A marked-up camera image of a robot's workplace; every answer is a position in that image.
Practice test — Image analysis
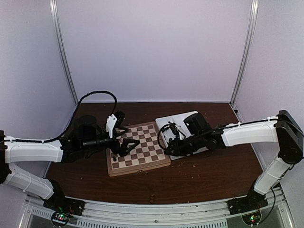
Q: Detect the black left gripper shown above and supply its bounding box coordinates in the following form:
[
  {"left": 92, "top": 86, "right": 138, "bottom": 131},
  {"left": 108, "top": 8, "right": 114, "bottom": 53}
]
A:
[{"left": 82, "top": 127, "right": 140, "bottom": 157}]

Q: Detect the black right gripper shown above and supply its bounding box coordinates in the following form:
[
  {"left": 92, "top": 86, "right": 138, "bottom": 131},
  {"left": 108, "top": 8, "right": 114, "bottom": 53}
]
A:
[{"left": 164, "top": 133, "right": 205, "bottom": 157}]

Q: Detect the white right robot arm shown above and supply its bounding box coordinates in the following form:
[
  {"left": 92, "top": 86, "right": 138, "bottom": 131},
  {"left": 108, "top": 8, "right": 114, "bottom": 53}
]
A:
[{"left": 161, "top": 110, "right": 304, "bottom": 210}]

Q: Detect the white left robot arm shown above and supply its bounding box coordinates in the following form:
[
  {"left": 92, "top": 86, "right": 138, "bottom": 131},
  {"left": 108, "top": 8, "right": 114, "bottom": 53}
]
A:
[{"left": 0, "top": 112, "right": 140, "bottom": 211}]

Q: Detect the wooden chess board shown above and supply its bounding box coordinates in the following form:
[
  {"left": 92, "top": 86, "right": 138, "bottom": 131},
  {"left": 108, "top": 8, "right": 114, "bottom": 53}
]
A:
[{"left": 106, "top": 122, "right": 171, "bottom": 177}]

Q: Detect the white plastic divided tray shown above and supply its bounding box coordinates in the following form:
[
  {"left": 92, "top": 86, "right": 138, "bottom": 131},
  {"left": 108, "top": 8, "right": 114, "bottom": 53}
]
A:
[{"left": 155, "top": 111, "right": 198, "bottom": 148}]

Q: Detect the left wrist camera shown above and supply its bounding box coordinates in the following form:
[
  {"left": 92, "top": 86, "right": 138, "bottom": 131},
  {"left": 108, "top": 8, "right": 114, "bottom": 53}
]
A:
[{"left": 105, "top": 110, "right": 125, "bottom": 139}]

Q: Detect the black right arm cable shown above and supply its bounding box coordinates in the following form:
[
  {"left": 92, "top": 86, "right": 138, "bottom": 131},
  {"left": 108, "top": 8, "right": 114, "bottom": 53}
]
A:
[{"left": 157, "top": 123, "right": 174, "bottom": 150}]

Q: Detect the aluminium front rail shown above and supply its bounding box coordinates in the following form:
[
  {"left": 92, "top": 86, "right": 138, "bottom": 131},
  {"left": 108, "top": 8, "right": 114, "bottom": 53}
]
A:
[{"left": 17, "top": 187, "right": 295, "bottom": 228}]

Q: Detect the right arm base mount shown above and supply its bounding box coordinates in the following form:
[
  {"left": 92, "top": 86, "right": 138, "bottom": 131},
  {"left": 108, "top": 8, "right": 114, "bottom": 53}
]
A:
[{"left": 227, "top": 189, "right": 268, "bottom": 215}]

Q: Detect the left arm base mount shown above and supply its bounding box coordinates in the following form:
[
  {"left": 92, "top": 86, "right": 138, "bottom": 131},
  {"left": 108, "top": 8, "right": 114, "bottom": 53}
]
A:
[{"left": 43, "top": 189, "right": 85, "bottom": 216}]

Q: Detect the right aluminium frame post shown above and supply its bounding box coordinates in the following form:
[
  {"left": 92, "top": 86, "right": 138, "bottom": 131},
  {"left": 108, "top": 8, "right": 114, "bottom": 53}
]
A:
[{"left": 229, "top": 0, "right": 259, "bottom": 105}]

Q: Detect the aluminium frame post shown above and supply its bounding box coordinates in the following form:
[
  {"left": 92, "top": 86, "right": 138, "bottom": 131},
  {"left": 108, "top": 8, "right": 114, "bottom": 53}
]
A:
[
  {"left": 49, "top": 0, "right": 78, "bottom": 105},
  {"left": 229, "top": 0, "right": 259, "bottom": 105}
]

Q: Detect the left aluminium frame post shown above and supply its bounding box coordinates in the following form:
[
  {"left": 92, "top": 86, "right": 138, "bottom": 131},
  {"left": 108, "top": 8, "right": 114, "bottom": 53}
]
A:
[{"left": 49, "top": 0, "right": 78, "bottom": 105}]

